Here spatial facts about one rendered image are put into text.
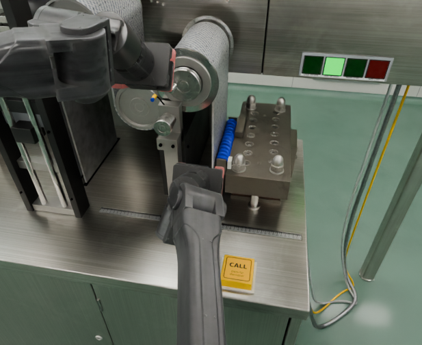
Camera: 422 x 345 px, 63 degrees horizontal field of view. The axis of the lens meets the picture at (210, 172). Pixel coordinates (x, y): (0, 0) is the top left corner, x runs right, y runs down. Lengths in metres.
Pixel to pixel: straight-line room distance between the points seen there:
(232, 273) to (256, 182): 0.23
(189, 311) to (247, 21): 0.83
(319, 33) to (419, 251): 1.57
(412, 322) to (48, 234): 1.65
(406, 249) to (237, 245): 1.55
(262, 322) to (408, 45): 0.83
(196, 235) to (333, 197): 2.01
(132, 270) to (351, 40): 0.84
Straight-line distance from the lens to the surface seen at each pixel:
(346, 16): 1.08
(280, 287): 0.82
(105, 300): 1.01
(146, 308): 0.97
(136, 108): 0.87
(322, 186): 2.52
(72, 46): 0.40
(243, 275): 0.79
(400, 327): 1.98
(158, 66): 0.55
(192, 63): 0.77
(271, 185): 0.87
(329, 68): 1.11
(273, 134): 1.04
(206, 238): 0.49
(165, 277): 0.82
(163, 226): 0.63
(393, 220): 1.75
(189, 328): 0.43
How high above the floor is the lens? 1.57
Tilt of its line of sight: 39 degrees down
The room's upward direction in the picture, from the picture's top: straight up
